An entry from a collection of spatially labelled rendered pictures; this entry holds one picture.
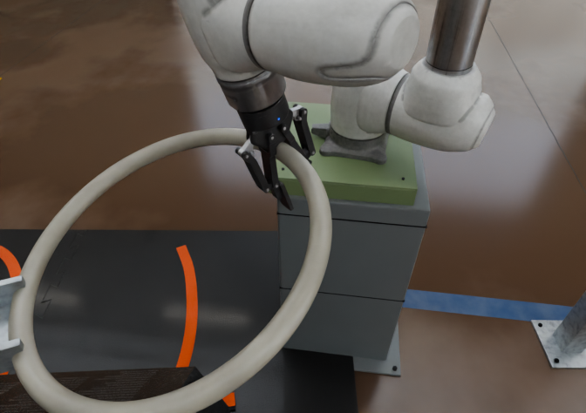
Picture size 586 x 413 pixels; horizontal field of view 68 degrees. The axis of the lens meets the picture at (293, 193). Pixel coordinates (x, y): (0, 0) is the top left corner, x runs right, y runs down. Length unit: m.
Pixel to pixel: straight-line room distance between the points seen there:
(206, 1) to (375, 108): 0.63
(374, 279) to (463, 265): 0.86
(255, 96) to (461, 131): 0.56
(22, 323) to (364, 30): 0.59
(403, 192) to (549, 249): 1.37
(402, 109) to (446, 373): 1.10
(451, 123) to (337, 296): 0.69
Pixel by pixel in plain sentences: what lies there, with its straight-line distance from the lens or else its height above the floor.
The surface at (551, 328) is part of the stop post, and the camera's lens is 2.09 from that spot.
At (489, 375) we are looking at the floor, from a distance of 1.88.
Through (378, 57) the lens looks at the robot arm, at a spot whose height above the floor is 1.39.
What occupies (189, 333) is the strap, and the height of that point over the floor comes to 0.02.
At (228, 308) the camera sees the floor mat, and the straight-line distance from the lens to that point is 1.87.
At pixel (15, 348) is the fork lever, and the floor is 1.05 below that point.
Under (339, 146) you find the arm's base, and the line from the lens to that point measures 1.18.
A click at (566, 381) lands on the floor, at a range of 2.00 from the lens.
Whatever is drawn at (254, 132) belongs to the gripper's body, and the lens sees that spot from 0.66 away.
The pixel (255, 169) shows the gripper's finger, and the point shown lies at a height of 1.14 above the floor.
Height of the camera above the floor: 1.57
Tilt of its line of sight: 42 degrees down
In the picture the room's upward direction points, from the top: straight up
